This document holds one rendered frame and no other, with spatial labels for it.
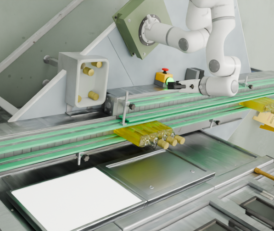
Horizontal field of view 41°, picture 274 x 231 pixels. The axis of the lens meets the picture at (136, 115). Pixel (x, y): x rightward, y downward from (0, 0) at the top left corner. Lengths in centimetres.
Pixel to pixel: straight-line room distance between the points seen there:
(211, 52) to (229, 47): 130
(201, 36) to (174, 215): 78
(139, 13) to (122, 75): 34
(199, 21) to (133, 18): 34
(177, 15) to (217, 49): 84
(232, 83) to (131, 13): 64
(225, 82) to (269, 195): 69
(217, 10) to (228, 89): 29
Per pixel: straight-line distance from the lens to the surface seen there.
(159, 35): 176
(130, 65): 195
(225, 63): 134
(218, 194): 171
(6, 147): 146
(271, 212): 175
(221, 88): 138
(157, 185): 162
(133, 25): 179
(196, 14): 160
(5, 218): 77
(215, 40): 135
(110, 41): 183
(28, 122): 164
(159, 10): 189
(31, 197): 146
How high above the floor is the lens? 213
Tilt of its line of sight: 41 degrees down
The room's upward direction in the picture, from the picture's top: 116 degrees clockwise
